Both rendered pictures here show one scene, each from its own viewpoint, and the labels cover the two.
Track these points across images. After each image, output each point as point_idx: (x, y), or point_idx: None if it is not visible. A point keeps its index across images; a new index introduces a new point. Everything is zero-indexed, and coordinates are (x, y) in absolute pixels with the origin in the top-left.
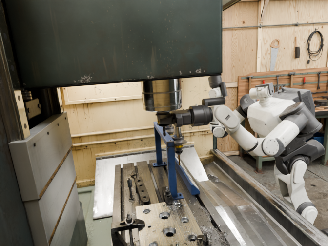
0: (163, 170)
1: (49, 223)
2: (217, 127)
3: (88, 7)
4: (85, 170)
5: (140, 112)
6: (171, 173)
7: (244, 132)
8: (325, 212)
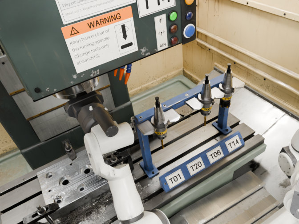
0: (208, 137)
1: (30, 110)
2: (285, 155)
3: None
4: (205, 73)
5: (276, 38)
6: (140, 146)
7: (114, 192)
8: None
